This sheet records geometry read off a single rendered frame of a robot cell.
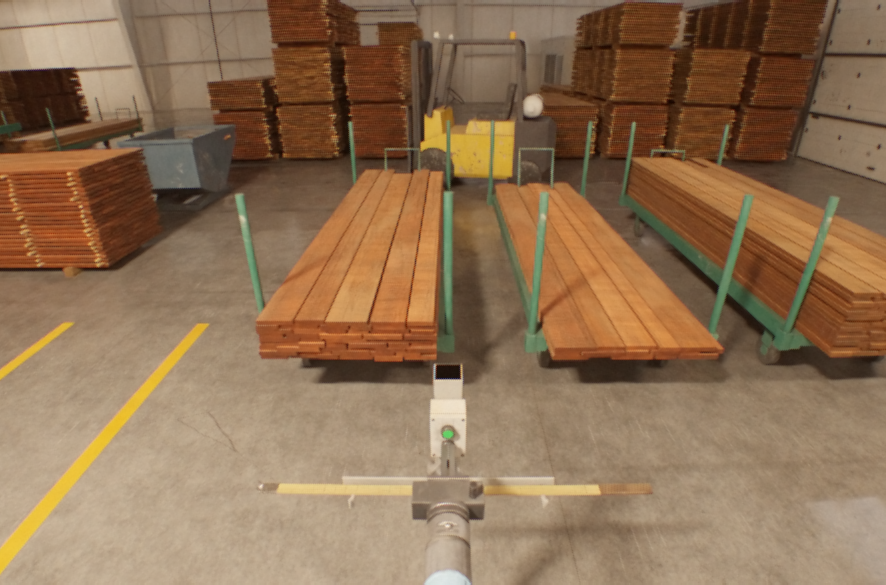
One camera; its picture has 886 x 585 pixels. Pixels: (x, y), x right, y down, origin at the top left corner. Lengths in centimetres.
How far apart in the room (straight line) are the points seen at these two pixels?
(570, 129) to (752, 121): 378
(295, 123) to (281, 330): 791
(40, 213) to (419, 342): 436
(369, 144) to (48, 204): 596
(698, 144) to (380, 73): 652
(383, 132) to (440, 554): 931
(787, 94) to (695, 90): 192
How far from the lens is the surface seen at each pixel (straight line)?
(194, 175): 738
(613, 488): 123
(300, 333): 261
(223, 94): 1062
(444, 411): 98
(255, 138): 1061
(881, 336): 349
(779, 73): 1160
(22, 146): 1323
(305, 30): 1000
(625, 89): 1036
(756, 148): 1173
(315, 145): 1012
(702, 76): 1083
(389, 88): 977
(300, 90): 1019
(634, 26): 1027
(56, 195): 570
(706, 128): 1100
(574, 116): 1000
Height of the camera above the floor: 190
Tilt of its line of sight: 27 degrees down
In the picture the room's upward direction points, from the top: straight up
